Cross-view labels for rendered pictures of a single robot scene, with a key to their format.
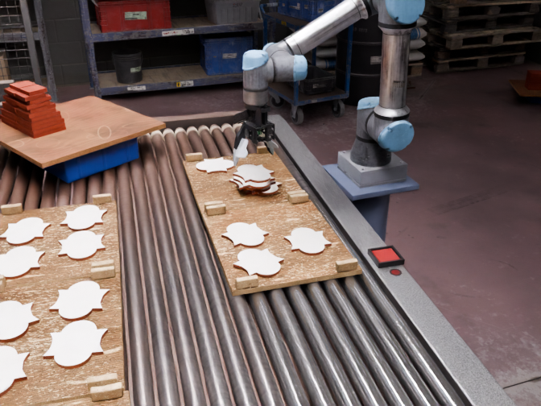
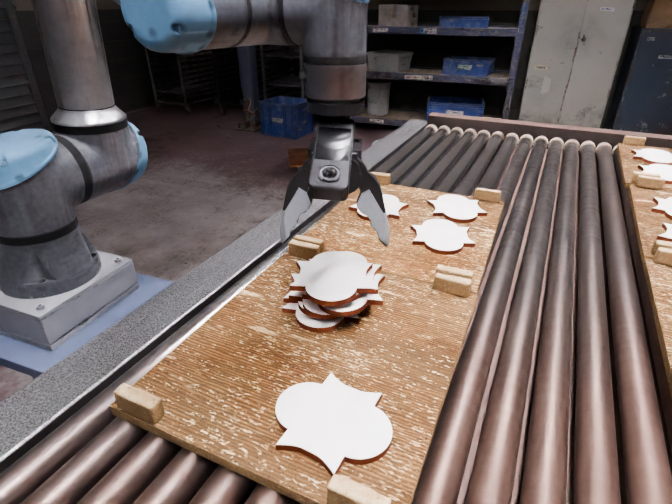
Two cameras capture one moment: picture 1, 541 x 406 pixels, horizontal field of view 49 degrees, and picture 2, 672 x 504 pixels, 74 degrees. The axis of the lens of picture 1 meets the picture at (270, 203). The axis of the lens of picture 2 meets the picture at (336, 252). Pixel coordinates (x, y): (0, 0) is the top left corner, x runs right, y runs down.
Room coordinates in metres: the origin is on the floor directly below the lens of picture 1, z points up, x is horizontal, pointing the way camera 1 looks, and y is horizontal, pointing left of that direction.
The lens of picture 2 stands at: (2.18, 0.42, 1.34)
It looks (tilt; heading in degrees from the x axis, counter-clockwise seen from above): 29 degrees down; 220
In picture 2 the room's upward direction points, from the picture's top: straight up
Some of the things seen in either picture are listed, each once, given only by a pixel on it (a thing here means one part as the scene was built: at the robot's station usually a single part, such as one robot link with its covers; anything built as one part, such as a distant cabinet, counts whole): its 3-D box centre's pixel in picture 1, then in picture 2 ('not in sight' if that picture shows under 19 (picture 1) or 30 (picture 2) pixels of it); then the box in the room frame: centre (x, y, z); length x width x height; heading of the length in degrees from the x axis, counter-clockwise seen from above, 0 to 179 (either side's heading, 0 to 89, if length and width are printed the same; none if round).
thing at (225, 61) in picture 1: (225, 51); not in sight; (6.12, 0.46, 0.32); 0.50 x 0.41 x 0.37; 106
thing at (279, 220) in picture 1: (276, 242); (407, 225); (1.43, -0.02, 0.93); 0.41 x 0.35 x 0.02; 16
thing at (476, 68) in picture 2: not in sight; (468, 66); (-2.76, -1.87, 0.72); 0.50 x 0.38 x 0.16; 102
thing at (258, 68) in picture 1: (256, 70); (332, 9); (1.74, 0.04, 1.34); 0.09 x 0.08 x 0.11; 105
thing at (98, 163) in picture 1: (80, 147); not in sight; (2.02, 0.70, 0.97); 0.31 x 0.31 x 0.10; 47
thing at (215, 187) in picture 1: (241, 180); (322, 345); (1.82, 0.10, 0.93); 0.41 x 0.35 x 0.02; 15
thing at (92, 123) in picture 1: (70, 126); not in sight; (2.07, 0.75, 1.03); 0.50 x 0.50 x 0.02; 47
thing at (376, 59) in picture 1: (366, 52); not in sight; (5.61, -0.91, 0.44); 0.59 x 0.59 x 0.88
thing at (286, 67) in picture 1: (286, 67); (251, 10); (1.78, -0.05, 1.33); 0.11 x 0.11 x 0.08; 15
